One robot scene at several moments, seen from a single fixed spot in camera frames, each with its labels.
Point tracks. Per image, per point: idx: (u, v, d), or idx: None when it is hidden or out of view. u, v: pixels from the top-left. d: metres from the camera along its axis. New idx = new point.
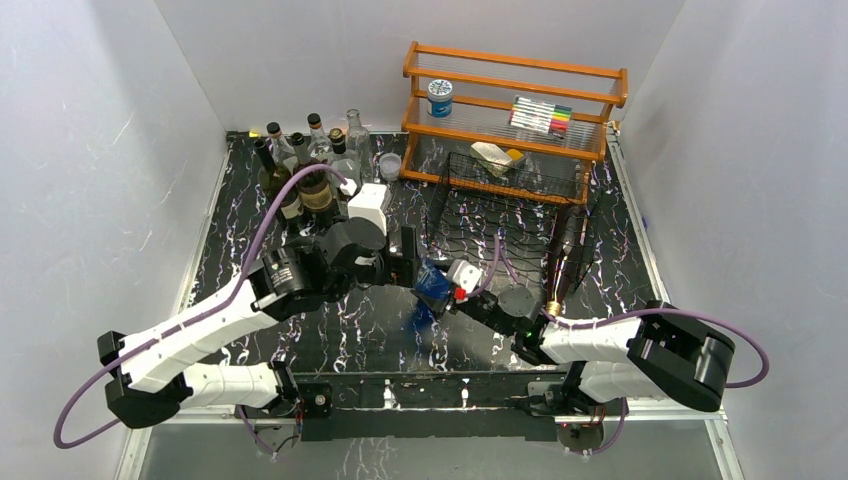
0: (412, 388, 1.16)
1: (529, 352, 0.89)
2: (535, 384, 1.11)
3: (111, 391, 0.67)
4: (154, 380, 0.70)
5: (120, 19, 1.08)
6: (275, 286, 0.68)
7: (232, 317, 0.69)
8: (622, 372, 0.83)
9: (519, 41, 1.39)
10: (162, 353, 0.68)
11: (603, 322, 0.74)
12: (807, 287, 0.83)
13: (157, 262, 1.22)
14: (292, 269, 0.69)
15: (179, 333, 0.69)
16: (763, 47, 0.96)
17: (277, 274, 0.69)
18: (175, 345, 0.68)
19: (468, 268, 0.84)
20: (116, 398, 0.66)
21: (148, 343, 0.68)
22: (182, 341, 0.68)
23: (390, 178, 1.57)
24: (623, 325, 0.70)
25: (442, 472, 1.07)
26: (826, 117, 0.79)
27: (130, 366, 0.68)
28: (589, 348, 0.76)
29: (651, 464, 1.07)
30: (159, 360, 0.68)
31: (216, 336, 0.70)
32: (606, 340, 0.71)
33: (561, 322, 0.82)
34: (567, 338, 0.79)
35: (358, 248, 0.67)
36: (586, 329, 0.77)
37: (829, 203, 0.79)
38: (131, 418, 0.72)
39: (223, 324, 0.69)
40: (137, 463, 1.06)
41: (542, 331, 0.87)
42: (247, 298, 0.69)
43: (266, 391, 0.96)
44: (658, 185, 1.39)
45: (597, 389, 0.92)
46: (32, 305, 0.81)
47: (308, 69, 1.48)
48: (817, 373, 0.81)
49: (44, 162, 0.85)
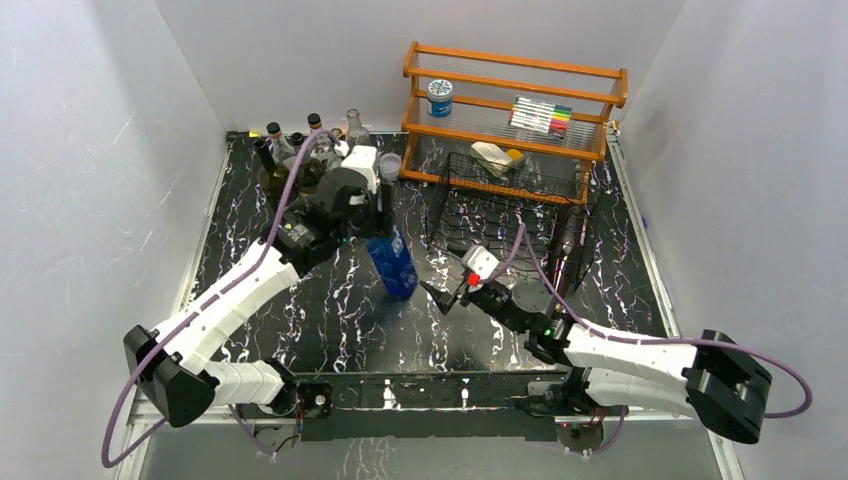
0: (412, 388, 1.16)
1: (544, 351, 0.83)
2: (535, 384, 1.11)
3: (161, 374, 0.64)
4: (199, 359, 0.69)
5: (119, 19, 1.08)
6: (293, 242, 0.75)
7: (265, 274, 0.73)
8: (643, 386, 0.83)
9: (519, 41, 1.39)
10: (206, 325, 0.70)
11: (649, 342, 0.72)
12: (807, 287, 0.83)
13: (157, 263, 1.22)
14: (302, 226, 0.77)
15: (219, 302, 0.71)
16: (763, 46, 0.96)
17: (291, 232, 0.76)
18: (217, 314, 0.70)
19: (485, 255, 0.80)
20: (170, 377, 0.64)
21: (188, 318, 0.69)
22: (223, 307, 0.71)
23: (390, 178, 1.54)
24: (675, 351, 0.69)
25: (442, 472, 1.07)
26: (826, 117, 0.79)
27: (175, 346, 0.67)
28: (626, 365, 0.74)
29: (651, 464, 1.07)
30: (206, 330, 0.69)
31: (252, 299, 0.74)
32: (653, 363, 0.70)
33: (594, 330, 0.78)
34: (599, 348, 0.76)
35: (348, 190, 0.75)
36: (623, 342, 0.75)
37: (828, 204, 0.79)
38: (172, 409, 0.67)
39: (258, 283, 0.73)
40: (138, 463, 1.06)
41: (568, 334, 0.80)
42: (275, 257, 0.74)
43: (275, 382, 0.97)
44: (659, 185, 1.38)
45: (604, 395, 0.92)
46: (32, 303, 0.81)
47: (308, 69, 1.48)
48: (816, 372, 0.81)
49: (45, 162, 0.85)
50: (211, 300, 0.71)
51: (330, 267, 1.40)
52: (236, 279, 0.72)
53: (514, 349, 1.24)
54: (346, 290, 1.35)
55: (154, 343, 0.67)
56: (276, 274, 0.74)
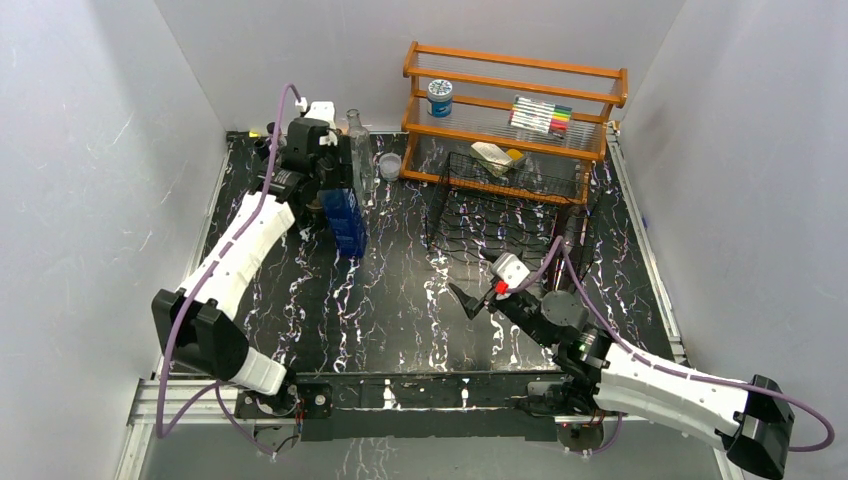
0: (412, 388, 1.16)
1: (573, 364, 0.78)
2: (535, 384, 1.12)
3: (202, 322, 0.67)
4: (231, 303, 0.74)
5: (120, 20, 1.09)
6: (283, 186, 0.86)
7: (268, 218, 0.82)
8: (663, 406, 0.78)
9: (519, 41, 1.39)
10: (230, 270, 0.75)
11: (699, 378, 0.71)
12: (808, 288, 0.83)
13: (157, 262, 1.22)
14: (283, 172, 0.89)
15: (235, 248, 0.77)
16: (763, 47, 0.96)
17: (276, 178, 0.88)
18: (236, 260, 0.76)
19: (516, 264, 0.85)
20: (210, 324, 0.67)
21: (211, 267, 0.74)
22: (241, 253, 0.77)
23: (390, 178, 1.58)
24: (725, 392, 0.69)
25: (442, 472, 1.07)
26: (827, 117, 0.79)
27: (207, 294, 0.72)
28: (668, 396, 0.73)
29: (652, 465, 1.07)
30: (232, 275, 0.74)
31: (261, 243, 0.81)
32: (702, 401, 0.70)
33: (639, 356, 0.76)
34: (642, 375, 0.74)
35: (316, 130, 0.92)
36: (669, 374, 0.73)
37: (828, 204, 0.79)
38: (212, 358, 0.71)
39: (265, 225, 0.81)
40: (138, 463, 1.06)
41: (607, 355, 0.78)
42: (272, 201, 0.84)
43: (278, 368, 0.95)
44: (659, 185, 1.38)
45: (609, 403, 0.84)
46: (32, 304, 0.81)
47: (308, 68, 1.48)
48: (817, 373, 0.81)
49: (45, 163, 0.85)
50: (227, 248, 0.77)
51: (330, 268, 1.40)
52: (244, 225, 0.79)
53: (514, 349, 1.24)
54: (346, 291, 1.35)
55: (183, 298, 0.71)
56: (277, 216, 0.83)
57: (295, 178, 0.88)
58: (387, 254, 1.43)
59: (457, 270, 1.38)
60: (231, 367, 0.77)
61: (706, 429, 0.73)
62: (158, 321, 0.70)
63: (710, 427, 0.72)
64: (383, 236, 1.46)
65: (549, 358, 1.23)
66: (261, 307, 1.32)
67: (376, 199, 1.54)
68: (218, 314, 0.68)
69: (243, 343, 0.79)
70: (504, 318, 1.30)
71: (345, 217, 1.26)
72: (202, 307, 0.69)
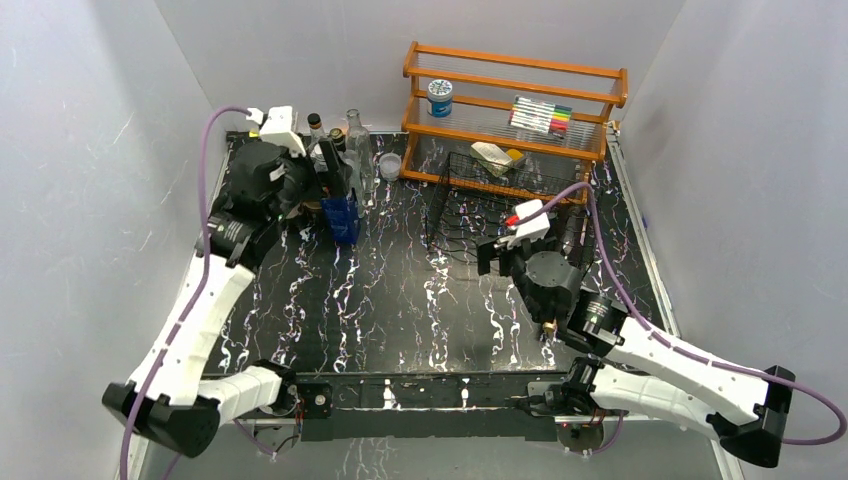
0: (412, 388, 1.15)
1: (574, 335, 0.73)
2: (535, 384, 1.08)
3: (155, 421, 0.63)
4: (189, 391, 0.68)
5: (119, 19, 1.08)
6: (234, 242, 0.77)
7: (218, 288, 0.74)
8: (656, 398, 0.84)
9: (519, 42, 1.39)
10: (181, 357, 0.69)
11: (720, 365, 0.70)
12: (808, 288, 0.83)
13: (157, 262, 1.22)
14: (232, 223, 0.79)
15: (183, 331, 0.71)
16: (763, 46, 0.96)
17: (226, 233, 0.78)
18: (185, 344, 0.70)
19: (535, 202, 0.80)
20: (164, 424, 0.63)
21: (160, 357, 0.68)
22: (190, 335, 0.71)
23: (390, 178, 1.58)
24: (745, 382, 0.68)
25: (442, 472, 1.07)
26: (826, 117, 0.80)
27: (159, 389, 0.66)
28: (683, 380, 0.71)
29: (652, 464, 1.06)
30: (182, 362, 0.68)
31: (216, 313, 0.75)
32: (720, 390, 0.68)
33: (657, 335, 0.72)
34: (657, 356, 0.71)
35: None
36: (689, 359, 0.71)
37: (828, 203, 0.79)
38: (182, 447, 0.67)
39: (215, 296, 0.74)
40: (138, 463, 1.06)
41: (621, 330, 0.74)
42: (221, 267, 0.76)
43: (273, 380, 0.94)
44: (659, 185, 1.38)
45: (609, 400, 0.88)
46: (31, 303, 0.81)
47: (308, 68, 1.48)
48: (816, 373, 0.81)
49: (45, 162, 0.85)
50: (173, 332, 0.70)
51: (330, 268, 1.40)
52: (191, 300, 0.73)
53: (514, 349, 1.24)
54: (346, 291, 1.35)
55: (135, 393, 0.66)
56: (229, 283, 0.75)
57: (247, 231, 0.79)
58: (387, 254, 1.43)
59: (457, 270, 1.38)
60: (208, 440, 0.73)
61: (698, 417, 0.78)
62: (116, 415, 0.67)
63: (704, 414, 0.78)
64: (383, 236, 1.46)
65: (549, 358, 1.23)
66: (261, 307, 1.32)
67: (376, 200, 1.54)
68: (169, 413, 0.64)
69: (217, 412, 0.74)
70: (504, 318, 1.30)
71: (340, 209, 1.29)
72: (153, 406, 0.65)
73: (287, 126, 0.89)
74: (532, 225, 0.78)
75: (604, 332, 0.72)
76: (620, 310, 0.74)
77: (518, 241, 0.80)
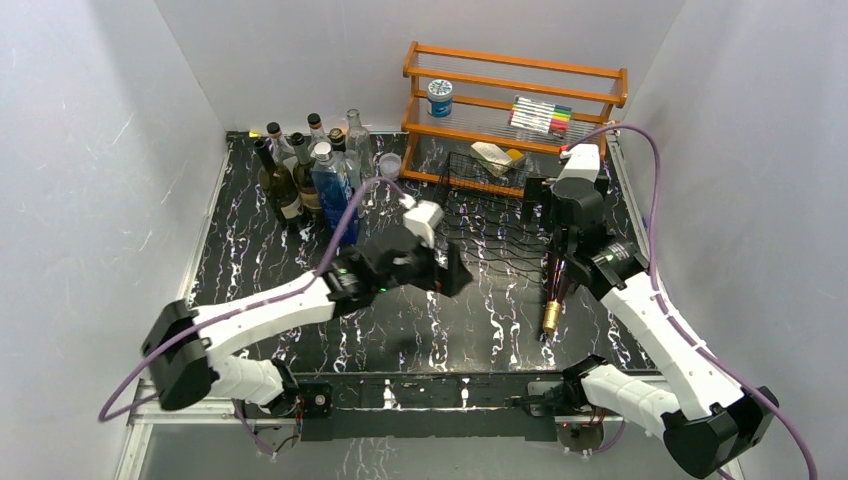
0: (412, 388, 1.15)
1: (576, 260, 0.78)
2: (535, 384, 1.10)
3: (186, 353, 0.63)
4: (221, 353, 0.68)
5: (119, 19, 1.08)
6: (342, 286, 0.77)
7: (310, 303, 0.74)
8: (631, 393, 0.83)
9: (519, 41, 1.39)
10: (242, 323, 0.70)
11: (704, 354, 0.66)
12: (808, 289, 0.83)
13: (157, 262, 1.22)
14: (349, 275, 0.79)
15: (262, 309, 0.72)
16: (763, 46, 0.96)
17: (341, 277, 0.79)
18: (258, 320, 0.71)
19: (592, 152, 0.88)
20: (188, 361, 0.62)
21: (232, 311, 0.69)
22: (265, 316, 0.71)
23: (390, 178, 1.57)
24: (720, 381, 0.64)
25: (442, 471, 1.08)
26: (826, 117, 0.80)
27: (210, 331, 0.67)
28: (661, 352, 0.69)
29: (651, 465, 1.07)
30: (240, 330, 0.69)
31: (289, 318, 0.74)
32: (689, 374, 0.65)
33: (660, 298, 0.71)
34: (647, 315, 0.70)
35: (393, 252, 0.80)
36: (678, 334, 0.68)
37: (829, 203, 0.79)
38: (169, 394, 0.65)
39: (301, 307, 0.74)
40: (137, 463, 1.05)
41: (629, 279, 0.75)
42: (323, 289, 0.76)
43: (276, 389, 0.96)
44: (659, 184, 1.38)
45: (596, 391, 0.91)
46: (31, 303, 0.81)
47: (308, 68, 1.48)
48: (815, 374, 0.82)
49: (45, 163, 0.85)
50: (258, 303, 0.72)
51: None
52: (284, 293, 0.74)
53: (514, 349, 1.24)
54: None
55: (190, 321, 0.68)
56: (320, 307, 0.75)
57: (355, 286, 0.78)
58: None
59: None
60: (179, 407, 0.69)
61: (654, 411, 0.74)
62: (158, 328, 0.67)
63: (659, 409, 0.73)
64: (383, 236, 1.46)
65: (549, 358, 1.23)
66: None
67: (376, 200, 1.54)
68: (203, 352, 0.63)
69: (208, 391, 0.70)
70: (504, 318, 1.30)
71: (340, 209, 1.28)
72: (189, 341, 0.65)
73: (428, 218, 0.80)
74: (582, 163, 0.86)
75: (611, 271, 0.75)
76: (641, 263, 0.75)
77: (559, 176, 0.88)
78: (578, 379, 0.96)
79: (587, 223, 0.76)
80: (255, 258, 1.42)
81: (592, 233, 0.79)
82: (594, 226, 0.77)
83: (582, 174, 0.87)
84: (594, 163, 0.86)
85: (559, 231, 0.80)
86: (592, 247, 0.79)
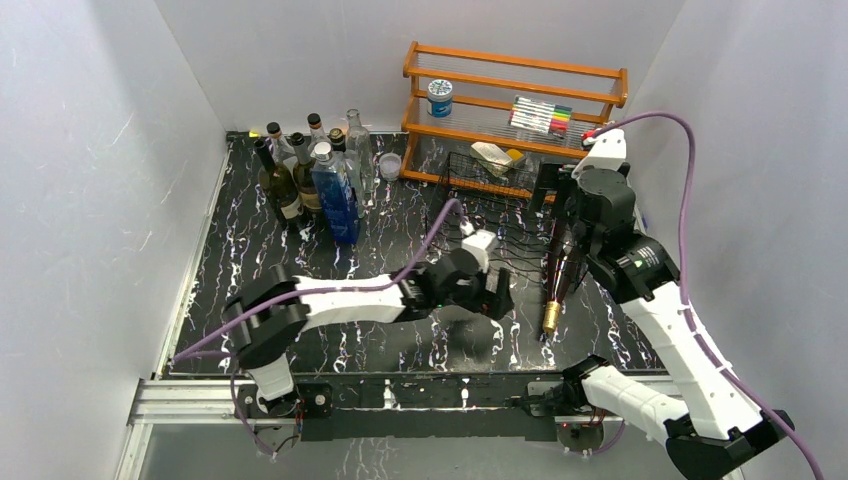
0: (412, 388, 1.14)
1: (600, 262, 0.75)
2: (535, 384, 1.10)
3: (291, 311, 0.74)
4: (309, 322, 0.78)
5: (119, 19, 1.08)
6: (410, 296, 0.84)
7: (388, 300, 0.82)
8: (632, 396, 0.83)
9: (518, 41, 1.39)
10: (335, 301, 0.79)
11: (728, 376, 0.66)
12: (809, 288, 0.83)
13: (157, 262, 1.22)
14: (415, 288, 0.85)
15: (352, 294, 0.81)
16: (763, 46, 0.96)
17: (408, 288, 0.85)
18: (347, 300, 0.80)
19: (618, 138, 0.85)
20: (290, 319, 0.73)
21: (329, 287, 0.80)
22: (352, 300, 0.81)
23: (390, 178, 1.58)
24: (739, 405, 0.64)
25: (442, 472, 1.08)
26: (827, 117, 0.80)
27: (310, 298, 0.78)
28: (682, 367, 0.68)
29: (651, 465, 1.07)
30: (332, 306, 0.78)
31: (366, 309, 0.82)
32: (711, 395, 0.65)
33: (689, 313, 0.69)
34: (674, 332, 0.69)
35: (460, 273, 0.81)
36: (703, 353, 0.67)
37: (830, 203, 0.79)
38: (256, 347, 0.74)
39: (379, 301, 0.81)
40: (138, 463, 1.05)
41: (656, 289, 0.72)
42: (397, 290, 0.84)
43: (286, 388, 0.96)
44: (659, 185, 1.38)
45: (597, 392, 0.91)
46: (30, 304, 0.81)
47: (308, 68, 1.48)
48: (817, 374, 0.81)
49: (45, 163, 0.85)
50: (350, 287, 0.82)
51: (330, 268, 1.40)
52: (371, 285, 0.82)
53: (514, 349, 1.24)
54: None
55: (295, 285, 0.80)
56: (392, 308, 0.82)
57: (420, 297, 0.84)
58: (387, 253, 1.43)
59: None
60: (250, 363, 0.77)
61: (657, 418, 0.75)
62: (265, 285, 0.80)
63: (664, 416, 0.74)
64: (383, 236, 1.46)
65: (549, 358, 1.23)
66: None
67: (376, 200, 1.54)
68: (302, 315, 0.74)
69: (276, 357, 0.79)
70: (504, 318, 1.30)
71: (341, 209, 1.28)
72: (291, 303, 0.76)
73: (485, 244, 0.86)
74: (607, 151, 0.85)
75: (640, 280, 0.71)
76: (670, 271, 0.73)
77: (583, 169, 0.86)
78: (578, 379, 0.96)
79: (615, 223, 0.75)
80: (256, 258, 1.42)
81: (619, 234, 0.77)
82: (622, 227, 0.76)
83: (607, 162, 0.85)
84: (620, 151, 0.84)
85: (585, 229, 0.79)
86: (618, 249, 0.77)
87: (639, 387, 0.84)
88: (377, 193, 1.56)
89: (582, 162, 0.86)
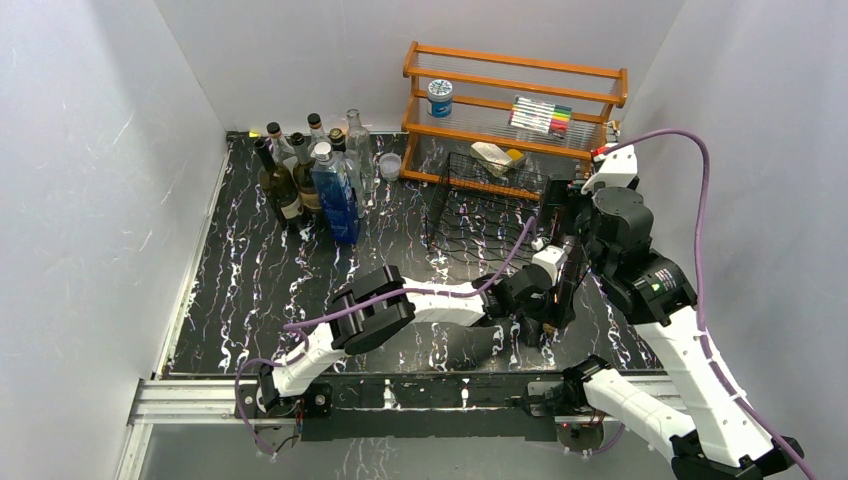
0: (412, 388, 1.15)
1: (616, 285, 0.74)
2: (535, 384, 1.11)
3: (399, 309, 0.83)
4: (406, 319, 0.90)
5: (119, 19, 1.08)
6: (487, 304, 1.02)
7: (473, 306, 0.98)
8: (636, 406, 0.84)
9: (518, 42, 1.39)
10: (431, 301, 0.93)
11: (741, 404, 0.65)
12: (810, 288, 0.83)
13: (157, 262, 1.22)
14: (493, 297, 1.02)
15: (445, 297, 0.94)
16: (763, 47, 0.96)
17: (486, 298, 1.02)
18: (440, 302, 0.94)
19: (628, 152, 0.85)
20: (397, 315, 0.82)
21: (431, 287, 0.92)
22: (444, 302, 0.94)
23: (390, 178, 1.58)
24: (752, 434, 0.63)
25: (442, 472, 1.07)
26: (827, 118, 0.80)
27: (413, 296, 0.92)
28: (695, 392, 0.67)
29: (652, 465, 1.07)
30: (429, 306, 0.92)
31: (454, 310, 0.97)
32: (723, 422, 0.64)
33: (704, 340, 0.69)
34: (689, 358, 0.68)
35: (535, 288, 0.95)
36: (718, 380, 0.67)
37: (831, 204, 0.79)
38: (364, 339, 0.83)
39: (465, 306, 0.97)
40: (138, 463, 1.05)
41: (674, 313, 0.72)
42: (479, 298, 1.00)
43: (298, 388, 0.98)
44: (658, 185, 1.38)
45: (601, 400, 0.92)
46: (30, 304, 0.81)
47: (308, 68, 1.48)
48: (818, 374, 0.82)
49: (45, 163, 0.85)
50: (446, 290, 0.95)
51: (330, 268, 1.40)
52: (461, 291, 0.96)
53: (514, 349, 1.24)
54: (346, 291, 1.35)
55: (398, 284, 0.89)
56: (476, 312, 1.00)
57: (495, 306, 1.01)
58: (387, 253, 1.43)
59: (457, 270, 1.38)
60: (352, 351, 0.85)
61: (662, 433, 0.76)
62: (370, 283, 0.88)
63: (669, 432, 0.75)
64: (383, 236, 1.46)
65: (549, 358, 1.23)
66: (261, 307, 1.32)
67: (377, 200, 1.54)
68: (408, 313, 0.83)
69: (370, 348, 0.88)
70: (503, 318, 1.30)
71: (341, 209, 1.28)
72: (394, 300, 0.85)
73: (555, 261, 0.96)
74: (617, 167, 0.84)
75: (656, 305, 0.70)
76: (688, 295, 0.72)
77: (595, 186, 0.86)
78: (578, 380, 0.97)
79: (632, 243, 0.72)
80: (256, 258, 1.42)
81: (636, 253, 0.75)
82: (640, 247, 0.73)
83: (618, 177, 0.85)
84: (631, 166, 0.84)
85: (599, 248, 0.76)
86: (635, 269, 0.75)
87: (644, 395, 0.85)
88: (377, 193, 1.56)
89: (594, 178, 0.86)
